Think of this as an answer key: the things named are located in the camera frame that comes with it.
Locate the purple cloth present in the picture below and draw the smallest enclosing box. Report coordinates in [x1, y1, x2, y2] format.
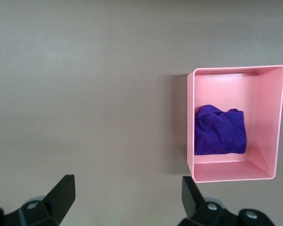
[194, 105, 248, 156]

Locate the pink plastic bin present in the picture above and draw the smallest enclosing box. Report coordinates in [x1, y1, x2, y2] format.
[186, 65, 283, 184]

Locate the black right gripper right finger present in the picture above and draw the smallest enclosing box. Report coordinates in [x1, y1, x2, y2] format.
[179, 176, 239, 226]

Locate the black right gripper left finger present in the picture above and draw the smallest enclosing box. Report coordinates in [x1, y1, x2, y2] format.
[4, 175, 75, 226]

